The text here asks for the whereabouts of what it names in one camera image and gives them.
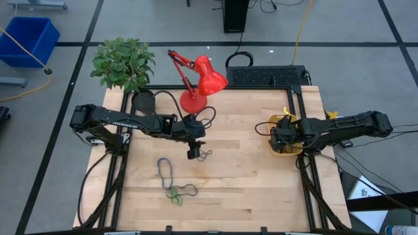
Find white paper sheet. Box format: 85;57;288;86
347;175;389;233

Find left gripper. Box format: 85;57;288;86
173;114;207;150

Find white bottle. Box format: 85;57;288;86
384;224;418;235

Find yellow plastic bin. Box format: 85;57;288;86
267;113;304;157

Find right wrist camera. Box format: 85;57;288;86
269;129;288;153

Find black coiled cable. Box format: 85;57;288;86
225;51;255;69

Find green rubber band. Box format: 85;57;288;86
169;185;184;207

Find yellow floor hose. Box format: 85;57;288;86
0;27;52;102

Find grey metal bar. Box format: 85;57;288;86
0;76;27;88

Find blue plastic crate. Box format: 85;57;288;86
0;16;61;69

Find black aluminium table frame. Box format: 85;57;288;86
74;84;352;235

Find grey cart base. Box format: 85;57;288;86
8;0;69;10

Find yellow hanging cable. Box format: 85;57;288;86
291;0;315;66

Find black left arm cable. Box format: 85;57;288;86
153;89;217;130

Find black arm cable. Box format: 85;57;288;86
254;121;278;136
153;89;217;130

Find black perforated computer case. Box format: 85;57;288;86
226;65;308;87

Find green potted plant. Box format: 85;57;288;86
90;37;157;115

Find black computer tower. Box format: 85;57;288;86
223;0;251;34

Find blue rubber band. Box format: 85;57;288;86
157;157;174;191

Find red desk lamp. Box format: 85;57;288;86
167;49;229;114

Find black metal bar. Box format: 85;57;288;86
345;190;418;212

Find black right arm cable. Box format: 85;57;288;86
254;121;278;136

